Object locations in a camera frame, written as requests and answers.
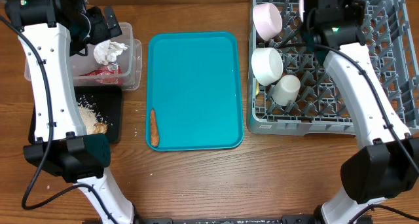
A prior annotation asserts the white napkin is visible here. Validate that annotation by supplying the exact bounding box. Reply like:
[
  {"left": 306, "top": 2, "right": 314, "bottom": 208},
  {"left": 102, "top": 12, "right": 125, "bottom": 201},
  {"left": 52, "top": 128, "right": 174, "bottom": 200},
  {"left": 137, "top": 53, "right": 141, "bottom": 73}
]
[{"left": 93, "top": 40, "right": 128, "bottom": 65}]

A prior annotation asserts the red snack wrapper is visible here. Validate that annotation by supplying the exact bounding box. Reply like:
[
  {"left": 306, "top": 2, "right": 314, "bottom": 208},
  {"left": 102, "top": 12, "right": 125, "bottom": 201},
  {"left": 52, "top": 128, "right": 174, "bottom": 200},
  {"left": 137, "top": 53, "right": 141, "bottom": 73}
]
[{"left": 81, "top": 64, "right": 124, "bottom": 85}]

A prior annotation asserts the pile of rice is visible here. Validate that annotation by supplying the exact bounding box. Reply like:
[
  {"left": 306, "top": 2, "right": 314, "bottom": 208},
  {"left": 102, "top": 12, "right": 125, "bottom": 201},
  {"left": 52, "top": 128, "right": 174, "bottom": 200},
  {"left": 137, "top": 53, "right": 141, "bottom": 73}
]
[{"left": 76, "top": 94, "right": 113, "bottom": 135}]

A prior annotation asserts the brown food lump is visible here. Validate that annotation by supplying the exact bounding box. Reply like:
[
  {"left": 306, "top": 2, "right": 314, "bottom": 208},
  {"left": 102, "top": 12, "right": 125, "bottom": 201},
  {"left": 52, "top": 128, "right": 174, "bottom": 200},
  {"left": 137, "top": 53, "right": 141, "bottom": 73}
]
[{"left": 93, "top": 122, "right": 107, "bottom": 134}]

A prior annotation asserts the white bowl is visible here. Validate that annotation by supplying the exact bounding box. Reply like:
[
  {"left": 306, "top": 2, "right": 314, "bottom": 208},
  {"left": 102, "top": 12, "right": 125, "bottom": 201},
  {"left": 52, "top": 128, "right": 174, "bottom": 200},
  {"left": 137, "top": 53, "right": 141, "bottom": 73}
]
[{"left": 251, "top": 47, "right": 283, "bottom": 86}]

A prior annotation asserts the white paper cup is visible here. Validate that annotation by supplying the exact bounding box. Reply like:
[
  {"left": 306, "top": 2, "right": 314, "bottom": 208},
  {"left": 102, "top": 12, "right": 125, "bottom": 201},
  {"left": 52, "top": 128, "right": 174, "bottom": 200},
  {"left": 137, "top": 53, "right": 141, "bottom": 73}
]
[{"left": 272, "top": 75, "right": 301, "bottom": 106}]

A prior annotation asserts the large white plate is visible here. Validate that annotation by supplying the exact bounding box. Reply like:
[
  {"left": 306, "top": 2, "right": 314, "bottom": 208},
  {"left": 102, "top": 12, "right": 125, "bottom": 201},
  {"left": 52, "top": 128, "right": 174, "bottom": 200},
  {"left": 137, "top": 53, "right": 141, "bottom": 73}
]
[{"left": 299, "top": 0, "right": 304, "bottom": 22}]

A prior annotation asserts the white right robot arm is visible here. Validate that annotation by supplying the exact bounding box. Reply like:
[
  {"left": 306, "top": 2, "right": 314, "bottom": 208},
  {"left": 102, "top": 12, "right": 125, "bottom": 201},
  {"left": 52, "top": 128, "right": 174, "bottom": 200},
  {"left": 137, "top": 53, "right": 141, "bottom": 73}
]
[{"left": 299, "top": 0, "right": 418, "bottom": 223}]

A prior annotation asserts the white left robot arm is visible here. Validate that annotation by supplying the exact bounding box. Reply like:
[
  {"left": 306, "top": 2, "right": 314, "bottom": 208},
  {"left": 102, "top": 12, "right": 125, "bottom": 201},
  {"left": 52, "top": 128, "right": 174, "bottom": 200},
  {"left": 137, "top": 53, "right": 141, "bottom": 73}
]
[{"left": 1, "top": 0, "right": 141, "bottom": 223}]

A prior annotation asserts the black waste tray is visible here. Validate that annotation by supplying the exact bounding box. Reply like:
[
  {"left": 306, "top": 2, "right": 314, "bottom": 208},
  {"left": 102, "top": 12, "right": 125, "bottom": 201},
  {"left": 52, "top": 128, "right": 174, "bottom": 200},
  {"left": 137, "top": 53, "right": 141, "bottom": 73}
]
[{"left": 28, "top": 85, "right": 123, "bottom": 148}]

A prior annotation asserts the grey dishwasher rack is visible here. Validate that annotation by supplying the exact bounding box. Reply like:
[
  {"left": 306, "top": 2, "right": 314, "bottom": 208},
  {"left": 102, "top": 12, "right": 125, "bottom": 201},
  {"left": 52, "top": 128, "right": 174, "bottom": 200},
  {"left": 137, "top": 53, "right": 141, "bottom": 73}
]
[{"left": 247, "top": 0, "right": 418, "bottom": 136}]

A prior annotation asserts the clear plastic bin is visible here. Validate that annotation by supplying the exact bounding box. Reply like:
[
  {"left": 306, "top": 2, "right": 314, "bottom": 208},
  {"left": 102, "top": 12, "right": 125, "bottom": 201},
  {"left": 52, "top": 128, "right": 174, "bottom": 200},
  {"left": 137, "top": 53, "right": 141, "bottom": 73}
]
[{"left": 24, "top": 22, "right": 143, "bottom": 92}]

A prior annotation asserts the teal plastic tray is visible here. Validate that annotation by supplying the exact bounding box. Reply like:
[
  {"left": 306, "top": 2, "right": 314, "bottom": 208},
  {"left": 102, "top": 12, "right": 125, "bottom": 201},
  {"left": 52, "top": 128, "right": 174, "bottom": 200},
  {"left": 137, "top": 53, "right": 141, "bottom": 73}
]
[{"left": 145, "top": 31, "right": 244, "bottom": 152}]

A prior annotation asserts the yellow plastic spoon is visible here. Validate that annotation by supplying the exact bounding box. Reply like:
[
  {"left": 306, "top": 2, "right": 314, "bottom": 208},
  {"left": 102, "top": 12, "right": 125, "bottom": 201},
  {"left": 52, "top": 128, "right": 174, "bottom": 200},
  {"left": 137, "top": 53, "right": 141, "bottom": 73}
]
[{"left": 255, "top": 83, "right": 259, "bottom": 96}]

